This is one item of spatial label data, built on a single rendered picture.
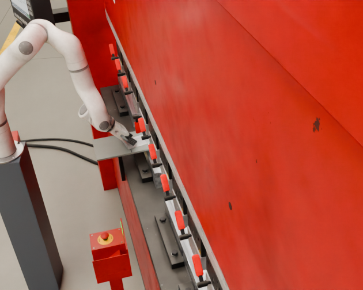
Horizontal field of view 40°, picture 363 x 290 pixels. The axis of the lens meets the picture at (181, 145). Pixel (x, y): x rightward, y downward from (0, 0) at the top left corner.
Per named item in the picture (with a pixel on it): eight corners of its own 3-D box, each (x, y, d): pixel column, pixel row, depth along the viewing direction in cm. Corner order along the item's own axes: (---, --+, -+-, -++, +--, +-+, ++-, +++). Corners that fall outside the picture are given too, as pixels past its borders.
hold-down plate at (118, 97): (112, 92, 318) (111, 88, 317) (120, 91, 319) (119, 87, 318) (120, 117, 295) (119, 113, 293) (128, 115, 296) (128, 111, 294)
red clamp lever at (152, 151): (147, 144, 195) (152, 167, 193) (157, 142, 196) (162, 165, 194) (146, 145, 197) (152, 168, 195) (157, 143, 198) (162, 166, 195)
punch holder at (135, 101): (132, 101, 250) (128, 72, 241) (148, 98, 252) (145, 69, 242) (138, 116, 239) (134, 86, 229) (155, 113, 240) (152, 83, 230)
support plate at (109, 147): (92, 141, 256) (91, 139, 256) (142, 131, 261) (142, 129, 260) (97, 161, 242) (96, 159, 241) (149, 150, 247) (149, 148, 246)
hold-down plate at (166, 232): (154, 219, 224) (154, 214, 222) (166, 217, 225) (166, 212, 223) (171, 269, 200) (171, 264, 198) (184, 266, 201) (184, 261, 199)
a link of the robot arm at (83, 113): (113, 118, 233) (105, 111, 240) (93, 105, 225) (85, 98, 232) (102, 133, 234) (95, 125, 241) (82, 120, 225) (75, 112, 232)
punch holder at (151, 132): (150, 145, 219) (146, 114, 209) (168, 141, 221) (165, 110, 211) (157, 165, 207) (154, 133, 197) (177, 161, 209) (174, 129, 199)
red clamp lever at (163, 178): (159, 174, 179) (165, 201, 177) (170, 172, 180) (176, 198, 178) (158, 175, 181) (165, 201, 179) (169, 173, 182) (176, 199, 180)
